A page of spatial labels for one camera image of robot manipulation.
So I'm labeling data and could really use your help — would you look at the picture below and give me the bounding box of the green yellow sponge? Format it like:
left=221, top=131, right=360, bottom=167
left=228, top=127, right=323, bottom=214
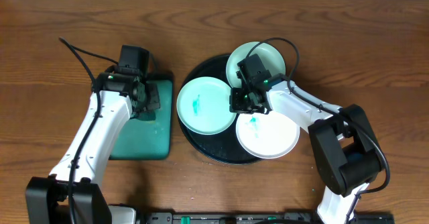
left=134, top=111, right=156, bottom=121

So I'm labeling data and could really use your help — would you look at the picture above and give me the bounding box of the mint plate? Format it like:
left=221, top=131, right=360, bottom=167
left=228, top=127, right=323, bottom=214
left=176, top=76, right=237, bottom=135
left=226, top=42, right=286, bottom=88

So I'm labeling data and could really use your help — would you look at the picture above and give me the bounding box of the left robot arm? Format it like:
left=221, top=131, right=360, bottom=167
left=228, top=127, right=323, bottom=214
left=25, top=45, right=153, bottom=223

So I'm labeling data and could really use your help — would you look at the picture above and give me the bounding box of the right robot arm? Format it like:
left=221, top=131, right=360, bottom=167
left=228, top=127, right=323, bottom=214
left=230, top=54, right=390, bottom=223

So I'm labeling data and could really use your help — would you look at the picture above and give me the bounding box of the green rectangular sponge tray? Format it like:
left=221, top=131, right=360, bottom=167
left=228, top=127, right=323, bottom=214
left=110, top=72, right=174, bottom=160

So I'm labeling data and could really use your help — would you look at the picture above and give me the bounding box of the black round tray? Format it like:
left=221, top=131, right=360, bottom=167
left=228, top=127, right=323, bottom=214
left=178, top=54, right=263, bottom=164

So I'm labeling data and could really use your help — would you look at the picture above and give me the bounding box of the white plate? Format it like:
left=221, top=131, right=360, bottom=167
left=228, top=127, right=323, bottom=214
left=236, top=111, right=300, bottom=159

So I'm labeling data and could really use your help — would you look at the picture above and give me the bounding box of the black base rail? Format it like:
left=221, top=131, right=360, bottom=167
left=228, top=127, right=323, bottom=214
left=110, top=211, right=396, bottom=224

